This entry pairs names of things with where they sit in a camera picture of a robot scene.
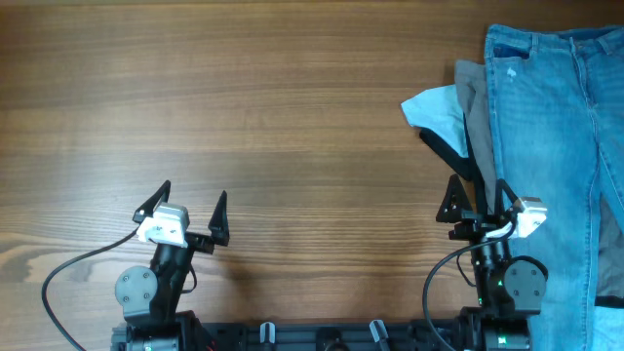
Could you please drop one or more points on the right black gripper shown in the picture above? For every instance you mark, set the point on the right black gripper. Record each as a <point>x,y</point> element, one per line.
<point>473,226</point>

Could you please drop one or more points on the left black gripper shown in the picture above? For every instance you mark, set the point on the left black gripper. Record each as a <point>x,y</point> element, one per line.
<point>217,227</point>

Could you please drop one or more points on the light blue denim jeans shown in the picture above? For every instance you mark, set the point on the light blue denim jeans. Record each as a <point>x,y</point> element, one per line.
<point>555,104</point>

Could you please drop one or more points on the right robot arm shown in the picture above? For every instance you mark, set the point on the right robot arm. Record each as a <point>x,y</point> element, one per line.
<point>509,288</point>

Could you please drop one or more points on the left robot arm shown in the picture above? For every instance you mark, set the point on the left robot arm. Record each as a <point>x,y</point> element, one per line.
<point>149,295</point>

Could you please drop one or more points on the black garment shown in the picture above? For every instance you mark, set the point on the black garment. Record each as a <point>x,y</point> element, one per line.
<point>466,167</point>

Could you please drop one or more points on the light blue t-shirt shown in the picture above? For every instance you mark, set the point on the light blue t-shirt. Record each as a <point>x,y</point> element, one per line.
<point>438,110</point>

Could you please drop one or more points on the grey brown trousers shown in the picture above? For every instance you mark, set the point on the grey brown trousers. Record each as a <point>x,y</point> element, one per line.
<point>472,93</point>

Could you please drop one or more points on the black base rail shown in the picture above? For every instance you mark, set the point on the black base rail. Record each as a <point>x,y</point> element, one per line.
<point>375,335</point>

